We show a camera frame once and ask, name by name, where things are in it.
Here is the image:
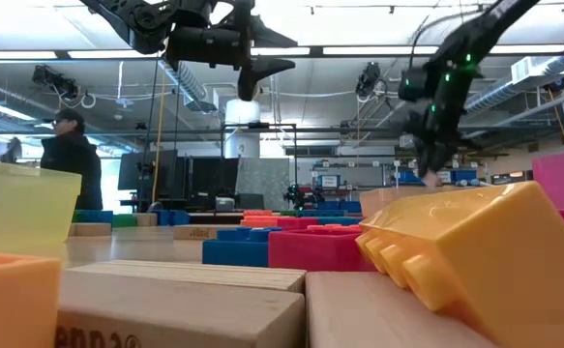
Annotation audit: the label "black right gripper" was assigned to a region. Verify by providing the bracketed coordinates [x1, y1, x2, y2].
[403, 103, 469, 180]

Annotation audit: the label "black ceiling camera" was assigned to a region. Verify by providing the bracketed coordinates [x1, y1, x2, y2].
[31, 64, 80, 102]
[354, 61, 383, 99]

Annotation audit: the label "peach plastic bin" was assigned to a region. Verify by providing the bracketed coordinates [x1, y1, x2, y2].
[358, 185, 461, 218]

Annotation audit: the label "yellow plastic bin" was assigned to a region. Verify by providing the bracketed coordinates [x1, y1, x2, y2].
[0, 158, 83, 252]

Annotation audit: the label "small black robot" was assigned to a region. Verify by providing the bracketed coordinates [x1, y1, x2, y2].
[282, 182, 312, 210]

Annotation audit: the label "person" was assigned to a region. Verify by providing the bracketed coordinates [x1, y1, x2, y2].
[39, 106, 104, 212]

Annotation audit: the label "blue small toy brick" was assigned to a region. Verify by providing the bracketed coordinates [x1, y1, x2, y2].
[72, 209, 115, 224]
[152, 208, 192, 227]
[201, 226, 283, 269]

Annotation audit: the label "white round duct column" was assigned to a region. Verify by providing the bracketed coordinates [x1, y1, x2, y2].
[223, 98, 262, 160]

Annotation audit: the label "black computer monitor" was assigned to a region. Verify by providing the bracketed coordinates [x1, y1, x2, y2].
[117, 149, 180, 192]
[183, 156, 240, 197]

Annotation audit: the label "printed wooden block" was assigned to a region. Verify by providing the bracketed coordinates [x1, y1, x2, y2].
[172, 223, 242, 242]
[54, 268, 307, 348]

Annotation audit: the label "yellow toy brick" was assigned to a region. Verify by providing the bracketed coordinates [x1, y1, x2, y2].
[355, 181, 564, 348]

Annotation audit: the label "silver ventilation duct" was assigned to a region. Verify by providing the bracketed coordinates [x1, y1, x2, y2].
[463, 53, 564, 116]
[158, 58, 219, 115]

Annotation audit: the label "long wooden plank block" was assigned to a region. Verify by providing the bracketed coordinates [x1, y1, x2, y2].
[68, 259, 308, 294]

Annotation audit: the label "orange long toy brick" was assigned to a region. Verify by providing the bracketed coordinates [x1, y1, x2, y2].
[240, 215, 282, 229]

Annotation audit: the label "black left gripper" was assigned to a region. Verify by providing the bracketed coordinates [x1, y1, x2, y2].
[164, 0, 299, 102]

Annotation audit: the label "yellow hanging cable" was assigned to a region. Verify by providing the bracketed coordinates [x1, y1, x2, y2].
[151, 67, 167, 204]

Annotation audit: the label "red small toy brick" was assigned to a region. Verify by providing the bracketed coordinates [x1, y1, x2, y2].
[267, 223, 378, 273]
[276, 217, 320, 231]

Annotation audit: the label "blue long toy brick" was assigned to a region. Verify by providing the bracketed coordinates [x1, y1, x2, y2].
[296, 208, 346, 218]
[316, 216, 364, 227]

